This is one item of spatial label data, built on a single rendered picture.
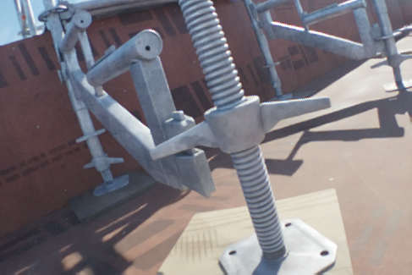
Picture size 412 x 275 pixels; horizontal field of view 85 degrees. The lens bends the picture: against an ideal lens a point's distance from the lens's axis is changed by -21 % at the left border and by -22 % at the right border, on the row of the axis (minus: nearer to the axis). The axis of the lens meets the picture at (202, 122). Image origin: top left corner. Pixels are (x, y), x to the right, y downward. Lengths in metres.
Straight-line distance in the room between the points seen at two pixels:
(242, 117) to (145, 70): 0.20
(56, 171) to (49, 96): 0.30
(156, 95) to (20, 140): 0.79
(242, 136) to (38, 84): 0.97
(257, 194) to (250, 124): 0.09
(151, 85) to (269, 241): 0.29
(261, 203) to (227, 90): 0.15
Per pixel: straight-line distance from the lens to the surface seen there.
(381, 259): 0.42
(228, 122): 0.30
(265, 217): 0.37
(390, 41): 1.32
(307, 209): 0.52
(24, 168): 1.16
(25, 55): 1.20
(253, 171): 0.33
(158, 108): 0.45
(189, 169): 0.44
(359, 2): 1.34
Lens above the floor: 0.30
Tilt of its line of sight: 9 degrees down
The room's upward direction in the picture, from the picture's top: 19 degrees counter-clockwise
